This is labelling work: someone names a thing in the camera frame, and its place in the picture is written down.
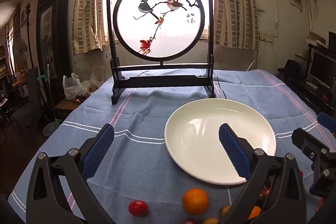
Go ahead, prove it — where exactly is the dark framed painting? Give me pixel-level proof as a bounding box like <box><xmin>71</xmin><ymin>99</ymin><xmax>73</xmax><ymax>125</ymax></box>
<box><xmin>35</xmin><ymin>0</ymin><xmax>72</xmax><ymax>80</ymax></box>

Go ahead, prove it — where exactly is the clear plastic bag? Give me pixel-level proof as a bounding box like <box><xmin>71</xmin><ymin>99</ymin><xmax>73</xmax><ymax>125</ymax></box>
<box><xmin>81</xmin><ymin>67</ymin><xmax>105</xmax><ymax>92</ymax></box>

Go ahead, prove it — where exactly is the black cable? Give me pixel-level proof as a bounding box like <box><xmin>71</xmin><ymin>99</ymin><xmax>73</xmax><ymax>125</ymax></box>
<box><xmin>214</xmin><ymin>74</ymin><xmax>227</xmax><ymax>100</ymax></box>

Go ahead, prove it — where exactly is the white cable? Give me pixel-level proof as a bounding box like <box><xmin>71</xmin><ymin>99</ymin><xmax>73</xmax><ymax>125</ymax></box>
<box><xmin>247</xmin><ymin>40</ymin><xmax>266</xmax><ymax>71</ymax></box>

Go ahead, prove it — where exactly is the small wooden side table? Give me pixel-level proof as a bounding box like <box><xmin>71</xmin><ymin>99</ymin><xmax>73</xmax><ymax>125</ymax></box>
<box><xmin>54</xmin><ymin>97</ymin><xmax>82</xmax><ymax>119</ymax></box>

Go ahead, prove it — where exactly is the dark wooden pole stand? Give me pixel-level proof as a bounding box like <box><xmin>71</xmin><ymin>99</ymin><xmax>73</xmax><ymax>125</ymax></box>
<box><xmin>25</xmin><ymin>2</ymin><xmax>34</xmax><ymax>68</ymax></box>

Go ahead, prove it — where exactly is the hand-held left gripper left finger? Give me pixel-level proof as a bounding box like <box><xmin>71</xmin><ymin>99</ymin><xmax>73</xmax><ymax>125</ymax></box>
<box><xmin>26</xmin><ymin>123</ymin><xmax>116</xmax><ymax>224</ymax></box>

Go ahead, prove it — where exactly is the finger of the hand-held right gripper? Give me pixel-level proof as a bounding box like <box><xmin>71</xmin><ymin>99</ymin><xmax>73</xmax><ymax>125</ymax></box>
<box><xmin>316</xmin><ymin>112</ymin><xmax>336</xmax><ymax>135</ymax></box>
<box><xmin>291</xmin><ymin>127</ymin><xmax>336</xmax><ymax>198</ymax></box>

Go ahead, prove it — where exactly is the white round plate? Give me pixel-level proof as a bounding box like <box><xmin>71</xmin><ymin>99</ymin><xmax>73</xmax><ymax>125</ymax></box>
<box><xmin>164</xmin><ymin>98</ymin><xmax>277</xmax><ymax>186</ymax></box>

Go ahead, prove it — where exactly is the standing fan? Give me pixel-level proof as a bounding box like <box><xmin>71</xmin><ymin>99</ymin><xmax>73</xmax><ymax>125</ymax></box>
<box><xmin>12</xmin><ymin>36</ymin><xmax>29</xmax><ymax>77</ymax></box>

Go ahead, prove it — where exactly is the black hat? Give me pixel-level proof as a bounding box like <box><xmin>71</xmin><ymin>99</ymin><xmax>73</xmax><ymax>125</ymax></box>
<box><xmin>277</xmin><ymin>59</ymin><xmax>302</xmax><ymax>76</ymax></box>

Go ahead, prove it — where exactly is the green handled mop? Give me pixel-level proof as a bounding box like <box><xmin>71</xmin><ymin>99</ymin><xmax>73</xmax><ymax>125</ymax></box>
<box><xmin>37</xmin><ymin>64</ymin><xmax>62</xmax><ymax>136</ymax></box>

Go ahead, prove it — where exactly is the checked curtain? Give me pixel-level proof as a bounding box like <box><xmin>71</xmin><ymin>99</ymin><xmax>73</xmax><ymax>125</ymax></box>
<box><xmin>211</xmin><ymin>0</ymin><xmax>259</xmax><ymax>50</ymax></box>
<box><xmin>71</xmin><ymin>0</ymin><xmax>108</xmax><ymax>55</ymax></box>

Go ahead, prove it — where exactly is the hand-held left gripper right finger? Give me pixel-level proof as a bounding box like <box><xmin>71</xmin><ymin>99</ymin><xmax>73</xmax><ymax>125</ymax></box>
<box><xmin>218</xmin><ymin>123</ymin><xmax>307</xmax><ymax>224</ymax></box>

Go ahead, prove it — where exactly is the bird painting table screen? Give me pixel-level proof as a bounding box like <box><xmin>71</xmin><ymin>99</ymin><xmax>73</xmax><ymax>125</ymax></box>
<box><xmin>106</xmin><ymin>0</ymin><xmax>217</xmax><ymax>105</ymax></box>

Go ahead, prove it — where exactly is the white plastic bag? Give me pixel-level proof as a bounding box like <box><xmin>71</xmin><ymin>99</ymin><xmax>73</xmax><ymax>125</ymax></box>
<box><xmin>62</xmin><ymin>73</ymin><xmax>91</xmax><ymax>101</ymax></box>

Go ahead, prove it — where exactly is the orange mandarin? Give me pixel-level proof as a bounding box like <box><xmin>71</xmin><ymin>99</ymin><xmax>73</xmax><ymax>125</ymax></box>
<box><xmin>182</xmin><ymin>188</ymin><xmax>210</xmax><ymax>215</ymax></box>
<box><xmin>247</xmin><ymin>206</ymin><xmax>262</xmax><ymax>220</ymax></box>

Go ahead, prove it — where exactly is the blue striped tablecloth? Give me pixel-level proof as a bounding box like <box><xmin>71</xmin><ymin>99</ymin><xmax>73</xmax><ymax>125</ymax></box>
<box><xmin>8</xmin><ymin>68</ymin><xmax>336</xmax><ymax>224</ymax></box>

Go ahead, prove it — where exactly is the computer monitor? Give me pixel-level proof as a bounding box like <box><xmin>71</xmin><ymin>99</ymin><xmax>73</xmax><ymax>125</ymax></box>
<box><xmin>307</xmin><ymin>49</ymin><xmax>336</xmax><ymax>90</ymax></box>

